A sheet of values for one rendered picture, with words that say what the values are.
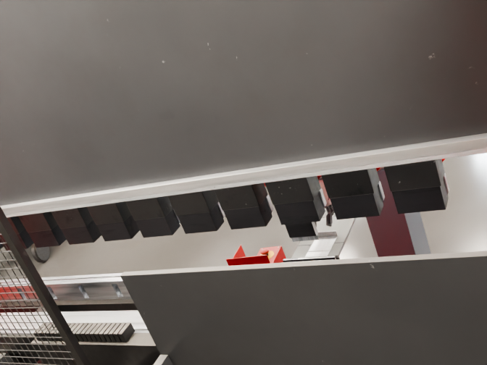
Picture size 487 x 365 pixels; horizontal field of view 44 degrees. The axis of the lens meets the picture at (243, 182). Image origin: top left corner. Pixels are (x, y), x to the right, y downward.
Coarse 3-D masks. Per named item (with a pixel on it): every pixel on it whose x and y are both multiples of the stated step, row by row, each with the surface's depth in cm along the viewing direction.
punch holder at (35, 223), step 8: (24, 216) 257; (32, 216) 255; (40, 216) 253; (48, 216) 254; (24, 224) 260; (32, 224) 258; (40, 224) 256; (48, 224) 254; (56, 224) 257; (32, 232) 261; (40, 232) 259; (48, 232) 256; (56, 232) 257; (40, 240) 261; (48, 240) 259; (56, 240) 257; (64, 240) 261
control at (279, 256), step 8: (240, 248) 280; (264, 248) 277; (272, 248) 274; (280, 248) 273; (240, 256) 279; (248, 256) 263; (256, 256) 261; (264, 256) 260; (272, 256) 268; (280, 256) 271; (232, 264) 268; (240, 264) 266
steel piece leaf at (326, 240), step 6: (318, 234) 224; (324, 234) 223; (330, 234) 222; (336, 234) 220; (318, 240) 222; (324, 240) 221; (330, 240) 219; (312, 246) 220; (318, 246) 218; (324, 246) 217; (330, 246) 216
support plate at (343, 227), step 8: (320, 224) 233; (336, 224) 229; (344, 224) 227; (352, 224) 225; (344, 232) 221; (312, 240) 224; (336, 240) 218; (344, 240) 216; (296, 248) 223; (304, 248) 221; (336, 248) 213; (296, 256) 218; (304, 256) 216; (336, 256) 210
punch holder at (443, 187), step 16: (432, 160) 172; (400, 176) 178; (416, 176) 176; (432, 176) 174; (400, 192) 181; (416, 192) 179; (432, 192) 177; (448, 192) 182; (400, 208) 184; (416, 208) 182; (432, 208) 180
